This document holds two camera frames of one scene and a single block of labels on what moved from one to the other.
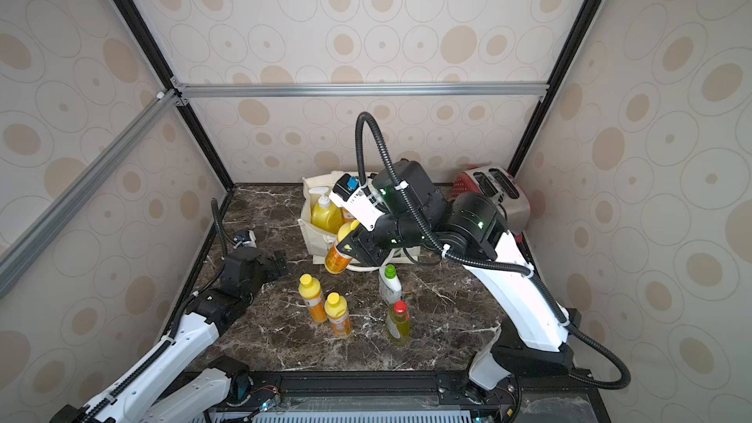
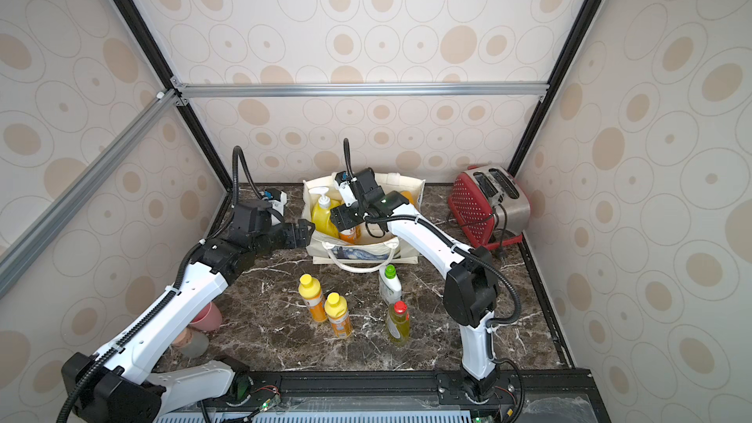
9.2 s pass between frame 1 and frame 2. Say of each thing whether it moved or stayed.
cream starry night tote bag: moved
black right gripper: moved
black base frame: stayed
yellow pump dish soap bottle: stayed
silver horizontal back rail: stayed
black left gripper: moved
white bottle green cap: stayed
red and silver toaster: stayed
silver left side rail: stayed
